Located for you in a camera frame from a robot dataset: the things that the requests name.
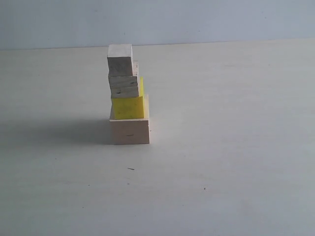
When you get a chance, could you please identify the large wooden cube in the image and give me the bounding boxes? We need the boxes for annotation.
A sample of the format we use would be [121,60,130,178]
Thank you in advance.
[109,94,150,145]

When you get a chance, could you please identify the small wooden cube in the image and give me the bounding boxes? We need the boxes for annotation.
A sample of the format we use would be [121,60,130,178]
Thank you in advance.
[107,44,133,77]

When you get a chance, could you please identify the yellow cube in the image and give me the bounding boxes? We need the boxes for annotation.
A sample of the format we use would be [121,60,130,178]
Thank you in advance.
[111,76,145,119]

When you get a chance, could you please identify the medium wooden cube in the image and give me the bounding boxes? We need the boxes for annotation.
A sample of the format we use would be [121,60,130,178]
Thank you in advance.
[108,60,140,98]

